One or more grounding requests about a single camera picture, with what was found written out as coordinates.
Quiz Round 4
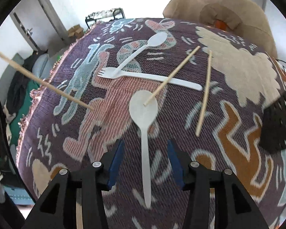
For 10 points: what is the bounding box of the tan cushioned chair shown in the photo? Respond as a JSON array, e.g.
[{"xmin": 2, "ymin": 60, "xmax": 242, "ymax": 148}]
[{"xmin": 163, "ymin": 0, "xmax": 277, "ymax": 57}]

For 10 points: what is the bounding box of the cardboard box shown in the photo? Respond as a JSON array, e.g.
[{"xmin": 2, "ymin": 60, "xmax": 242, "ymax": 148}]
[{"xmin": 67, "ymin": 24, "xmax": 85, "ymax": 39}]

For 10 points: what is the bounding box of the white plastic fork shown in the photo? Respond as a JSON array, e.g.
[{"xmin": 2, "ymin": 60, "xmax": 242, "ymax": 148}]
[{"xmin": 97, "ymin": 67, "xmax": 202, "ymax": 91}]

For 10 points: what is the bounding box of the patterned woven tablecloth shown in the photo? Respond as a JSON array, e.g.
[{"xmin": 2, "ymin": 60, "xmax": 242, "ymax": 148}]
[{"xmin": 17, "ymin": 18, "xmax": 286, "ymax": 228}]

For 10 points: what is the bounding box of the black perforated utensil holder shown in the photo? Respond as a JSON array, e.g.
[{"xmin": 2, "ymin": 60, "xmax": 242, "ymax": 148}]
[{"xmin": 259, "ymin": 91, "xmax": 286, "ymax": 154}]

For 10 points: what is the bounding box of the grey side door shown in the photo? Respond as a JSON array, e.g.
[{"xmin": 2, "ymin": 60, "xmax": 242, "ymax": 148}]
[{"xmin": 10, "ymin": 0, "xmax": 71, "ymax": 56}]

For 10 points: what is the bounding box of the black shoe rack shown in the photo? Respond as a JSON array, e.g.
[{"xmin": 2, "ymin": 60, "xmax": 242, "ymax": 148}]
[{"xmin": 85, "ymin": 8, "xmax": 125, "ymax": 28}]

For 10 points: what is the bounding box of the white plastic spoon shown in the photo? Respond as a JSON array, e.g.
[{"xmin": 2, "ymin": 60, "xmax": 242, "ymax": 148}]
[
  {"xmin": 129, "ymin": 90, "xmax": 158, "ymax": 209},
  {"xmin": 112, "ymin": 32, "xmax": 167, "ymax": 77}
]

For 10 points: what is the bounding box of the wooden chopstick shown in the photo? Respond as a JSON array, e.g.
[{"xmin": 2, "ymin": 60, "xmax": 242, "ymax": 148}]
[
  {"xmin": 0, "ymin": 52, "xmax": 93, "ymax": 111},
  {"xmin": 144, "ymin": 46, "xmax": 200, "ymax": 106},
  {"xmin": 195, "ymin": 50, "xmax": 212, "ymax": 137}
]

